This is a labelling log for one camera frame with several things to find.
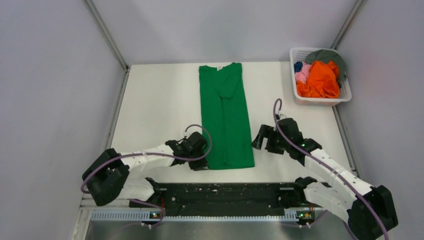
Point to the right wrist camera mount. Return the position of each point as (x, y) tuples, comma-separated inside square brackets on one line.
[(280, 116)]

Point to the white cable duct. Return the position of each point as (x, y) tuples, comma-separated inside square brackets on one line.
[(148, 216)]

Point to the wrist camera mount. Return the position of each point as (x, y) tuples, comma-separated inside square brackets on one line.
[(280, 116), (186, 134)]

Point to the left corner aluminium post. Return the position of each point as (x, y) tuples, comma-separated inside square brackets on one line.
[(106, 34)]

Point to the green t-shirt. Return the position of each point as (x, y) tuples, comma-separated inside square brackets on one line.
[(224, 114)]

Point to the grey-green garment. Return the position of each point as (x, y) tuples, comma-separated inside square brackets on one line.
[(325, 56)]

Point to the corner aluminium post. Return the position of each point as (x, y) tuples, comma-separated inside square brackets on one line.
[(359, 4), (106, 34)]

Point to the pink garment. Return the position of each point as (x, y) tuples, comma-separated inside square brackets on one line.
[(303, 75)]

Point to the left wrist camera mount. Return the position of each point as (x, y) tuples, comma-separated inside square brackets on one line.
[(186, 134)]

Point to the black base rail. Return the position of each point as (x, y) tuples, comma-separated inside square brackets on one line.
[(230, 199)]

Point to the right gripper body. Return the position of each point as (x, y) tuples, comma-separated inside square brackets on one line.
[(281, 144)]

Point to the right corner aluminium post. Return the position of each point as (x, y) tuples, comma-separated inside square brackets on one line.
[(359, 4)]

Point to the orange t-shirt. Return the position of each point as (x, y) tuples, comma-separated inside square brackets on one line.
[(321, 82)]

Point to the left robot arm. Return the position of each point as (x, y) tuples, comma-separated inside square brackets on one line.
[(121, 176)]

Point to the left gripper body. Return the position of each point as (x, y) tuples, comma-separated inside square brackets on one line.
[(194, 154)]

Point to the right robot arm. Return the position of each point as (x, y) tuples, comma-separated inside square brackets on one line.
[(367, 211)]

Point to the dark blue garment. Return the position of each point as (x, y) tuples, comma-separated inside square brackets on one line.
[(297, 66)]

